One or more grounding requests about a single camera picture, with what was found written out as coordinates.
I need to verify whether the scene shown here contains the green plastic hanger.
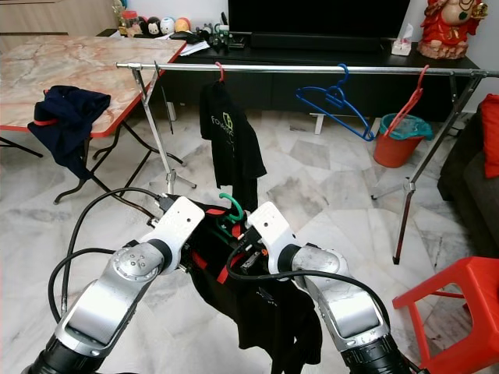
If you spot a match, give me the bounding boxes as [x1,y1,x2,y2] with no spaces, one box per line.
[217,192,246,235]

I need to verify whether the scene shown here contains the black garment with red trim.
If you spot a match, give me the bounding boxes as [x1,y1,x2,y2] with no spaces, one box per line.
[187,204,322,374]

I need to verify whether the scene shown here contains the blue plastic hanger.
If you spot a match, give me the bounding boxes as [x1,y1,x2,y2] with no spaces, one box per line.
[295,64,377,143]

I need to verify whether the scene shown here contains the black logo t-shirt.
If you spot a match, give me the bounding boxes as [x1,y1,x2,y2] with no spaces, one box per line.
[199,80,267,211]

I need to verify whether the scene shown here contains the black TV console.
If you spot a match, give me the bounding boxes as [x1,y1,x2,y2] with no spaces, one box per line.
[97,30,480,133]

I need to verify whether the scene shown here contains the silver metal clothes rack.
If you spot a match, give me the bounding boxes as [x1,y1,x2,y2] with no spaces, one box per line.
[115,61,487,266]

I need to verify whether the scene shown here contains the orange plastic bucket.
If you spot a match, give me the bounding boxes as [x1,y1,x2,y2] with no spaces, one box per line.
[373,114,434,169]

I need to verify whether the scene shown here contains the navy blue garment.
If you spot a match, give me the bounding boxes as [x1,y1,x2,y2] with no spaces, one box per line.
[27,84,111,180]

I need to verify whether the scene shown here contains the white papers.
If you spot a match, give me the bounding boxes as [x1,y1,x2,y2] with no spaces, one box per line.
[181,41,213,57]

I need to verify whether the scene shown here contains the green white mug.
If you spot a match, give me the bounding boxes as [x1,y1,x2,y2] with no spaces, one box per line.
[214,23,232,46]

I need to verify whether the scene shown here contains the red plastic stool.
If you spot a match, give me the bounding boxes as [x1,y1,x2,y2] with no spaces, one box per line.
[392,256,499,374]

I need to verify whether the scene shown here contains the black mouse plush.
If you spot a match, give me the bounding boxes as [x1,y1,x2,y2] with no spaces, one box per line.
[140,16,161,37]

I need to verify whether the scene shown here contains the black soundbar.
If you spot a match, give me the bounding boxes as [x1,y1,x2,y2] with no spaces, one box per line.
[249,33,387,50]

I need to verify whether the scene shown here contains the red lid jar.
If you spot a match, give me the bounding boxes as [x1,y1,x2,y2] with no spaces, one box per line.
[121,10,141,37]

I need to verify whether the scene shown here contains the marble top folding table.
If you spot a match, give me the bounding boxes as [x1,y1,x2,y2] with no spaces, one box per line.
[0,35,189,217]

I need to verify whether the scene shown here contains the dark grey sofa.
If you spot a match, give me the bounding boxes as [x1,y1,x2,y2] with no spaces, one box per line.
[437,109,499,254]

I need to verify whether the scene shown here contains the gold trophy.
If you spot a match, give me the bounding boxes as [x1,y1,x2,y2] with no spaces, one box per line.
[111,0,126,32]

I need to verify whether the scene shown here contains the black television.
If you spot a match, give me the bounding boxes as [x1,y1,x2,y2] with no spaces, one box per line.
[228,0,410,36]

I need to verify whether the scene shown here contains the white tissue box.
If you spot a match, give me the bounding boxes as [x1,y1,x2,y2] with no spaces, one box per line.
[391,23,416,57]

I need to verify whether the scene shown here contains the red cushion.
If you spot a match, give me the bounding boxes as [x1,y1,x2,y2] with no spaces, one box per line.
[480,93,499,178]

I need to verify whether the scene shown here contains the light wooden cabinet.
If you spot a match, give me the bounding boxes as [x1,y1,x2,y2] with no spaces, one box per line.
[0,0,118,36]

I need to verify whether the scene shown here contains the red laughing Buddha statue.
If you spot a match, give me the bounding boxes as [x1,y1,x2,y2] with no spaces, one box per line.
[417,0,483,61]

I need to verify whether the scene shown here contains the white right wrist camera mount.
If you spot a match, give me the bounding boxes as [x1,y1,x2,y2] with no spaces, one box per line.
[248,201,299,273]

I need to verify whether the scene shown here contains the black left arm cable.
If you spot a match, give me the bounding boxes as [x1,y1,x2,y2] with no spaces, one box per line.
[47,187,172,324]

